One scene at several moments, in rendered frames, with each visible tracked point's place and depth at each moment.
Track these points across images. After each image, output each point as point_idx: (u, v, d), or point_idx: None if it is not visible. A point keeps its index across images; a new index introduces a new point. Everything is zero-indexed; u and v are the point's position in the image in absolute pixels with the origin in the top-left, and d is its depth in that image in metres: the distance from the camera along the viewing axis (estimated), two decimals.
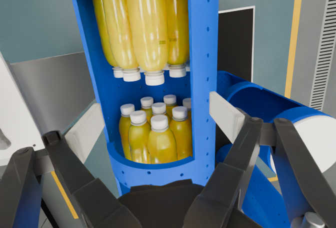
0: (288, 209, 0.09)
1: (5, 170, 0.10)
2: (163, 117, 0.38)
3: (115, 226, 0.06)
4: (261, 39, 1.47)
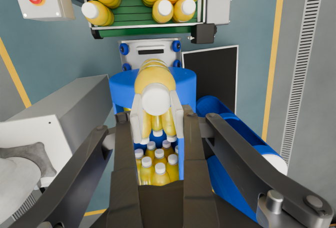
0: (243, 192, 0.10)
1: (83, 141, 0.12)
2: (162, 165, 0.63)
3: (122, 221, 0.06)
4: (245, 68, 1.73)
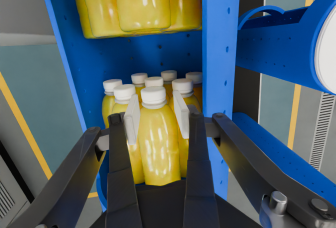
0: (247, 193, 0.10)
1: (76, 143, 0.12)
2: None
3: (121, 221, 0.06)
4: None
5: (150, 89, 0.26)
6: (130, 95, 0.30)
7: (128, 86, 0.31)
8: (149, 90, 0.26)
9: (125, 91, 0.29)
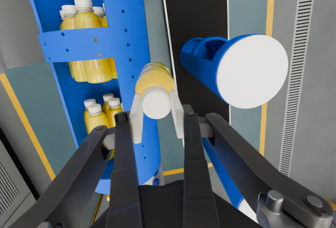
0: (243, 192, 0.10)
1: (83, 141, 0.12)
2: (87, 0, 0.41)
3: (122, 221, 0.06)
4: (238, 9, 1.50)
5: (154, 107, 0.22)
6: (97, 110, 0.54)
7: (97, 105, 0.55)
8: (153, 112, 0.22)
9: (94, 108, 0.53)
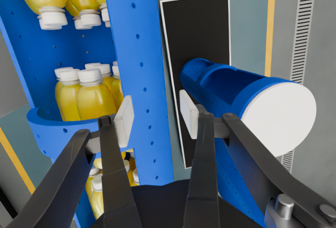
0: (254, 195, 0.10)
1: (65, 146, 0.12)
2: (94, 69, 0.31)
3: (120, 222, 0.06)
4: (238, 27, 1.46)
5: None
6: None
7: None
8: None
9: (100, 184, 0.43)
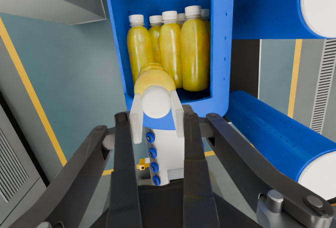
0: (243, 192, 0.10)
1: (83, 141, 0.12)
2: None
3: (122, 221, 0.06)
4: None
5: None
6: (165, 110, 0.23)
7: (162, 102, 0.22)
8: None
9: (161, 116, 0.23)
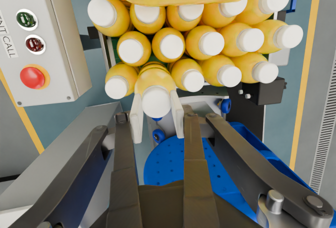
0: (243, 192, 0.10)
1: (83, 141, 0.12)
2: None
3: (122, 221, 0.06)
4: None
5: (192, 83, 0.31)
6: (165, 110, 0.23)
7: (162, 102, 0.22)
8: (191, 86, 0.31)
9: (161, 116, 0.23)
